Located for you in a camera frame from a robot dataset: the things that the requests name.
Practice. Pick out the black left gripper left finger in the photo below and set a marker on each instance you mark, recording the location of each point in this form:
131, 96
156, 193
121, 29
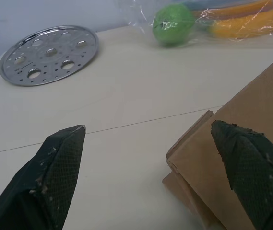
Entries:
47, 182

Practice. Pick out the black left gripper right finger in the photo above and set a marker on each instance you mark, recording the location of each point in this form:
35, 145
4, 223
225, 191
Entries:
253, 172

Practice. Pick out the clear plastic bag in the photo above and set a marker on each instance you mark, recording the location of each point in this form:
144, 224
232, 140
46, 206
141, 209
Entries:
205, 21

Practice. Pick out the brown cardboard box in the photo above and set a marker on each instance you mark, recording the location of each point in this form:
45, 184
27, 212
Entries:
241, 115

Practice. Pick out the round perforated steel steamer plate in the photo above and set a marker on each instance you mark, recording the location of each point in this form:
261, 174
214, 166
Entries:
48, 55

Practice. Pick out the orange toy banana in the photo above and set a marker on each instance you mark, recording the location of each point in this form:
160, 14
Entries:
249, 25

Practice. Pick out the orange plastic paddle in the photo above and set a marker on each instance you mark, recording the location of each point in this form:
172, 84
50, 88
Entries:
234, 9

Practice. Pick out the green ball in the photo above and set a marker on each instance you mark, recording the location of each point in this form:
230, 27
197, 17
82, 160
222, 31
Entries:
173, 25

